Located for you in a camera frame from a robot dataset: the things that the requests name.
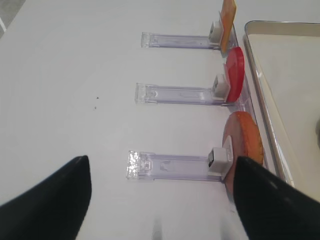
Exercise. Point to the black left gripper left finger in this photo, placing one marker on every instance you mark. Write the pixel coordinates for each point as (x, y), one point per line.
(54, 209)

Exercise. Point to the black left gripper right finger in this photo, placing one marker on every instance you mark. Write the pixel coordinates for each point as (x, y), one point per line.
(271, 209)

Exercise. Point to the clear holder track tomato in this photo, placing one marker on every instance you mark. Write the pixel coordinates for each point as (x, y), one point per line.
(157, 94)

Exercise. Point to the red tomato slice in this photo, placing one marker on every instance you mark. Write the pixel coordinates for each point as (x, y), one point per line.
(235, 72)

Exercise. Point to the clear holder track cheese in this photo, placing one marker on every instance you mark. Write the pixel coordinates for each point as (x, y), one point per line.
(212, 41)

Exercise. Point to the upright orange cheese slice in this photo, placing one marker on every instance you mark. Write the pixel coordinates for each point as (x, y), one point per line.
(227, 14)

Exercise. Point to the clear holder track bun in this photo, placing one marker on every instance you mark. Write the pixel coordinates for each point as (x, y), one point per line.
(152, 166)

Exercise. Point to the bun bottom slice left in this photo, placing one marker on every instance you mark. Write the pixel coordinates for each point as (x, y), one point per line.
(246, 141)

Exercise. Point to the silver metal tray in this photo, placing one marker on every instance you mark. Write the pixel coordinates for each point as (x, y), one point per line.
(284, 58)

